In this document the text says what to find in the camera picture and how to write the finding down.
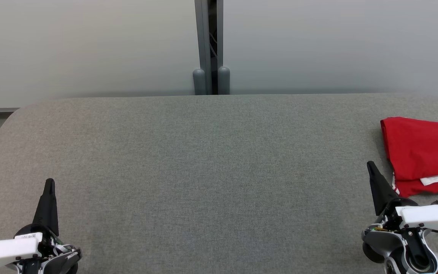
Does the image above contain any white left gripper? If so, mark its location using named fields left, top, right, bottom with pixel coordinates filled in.
left=0, top=178, right=59, bottom=272

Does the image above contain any grey metal partition post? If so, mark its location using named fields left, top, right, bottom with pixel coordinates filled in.
left=194, top=0, right=223, bottom=96

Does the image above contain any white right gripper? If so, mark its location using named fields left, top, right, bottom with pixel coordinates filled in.
left=367, top=161, right=438, bottom=233

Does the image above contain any red shirt with white collar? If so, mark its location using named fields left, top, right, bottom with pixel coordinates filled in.
left=380, top=117, right=438, bottom=187

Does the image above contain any grey rounded post cap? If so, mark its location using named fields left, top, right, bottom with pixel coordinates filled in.
left=217, top=67, right=230, bottom=95
left=192, top=68, right=206, bottom=96

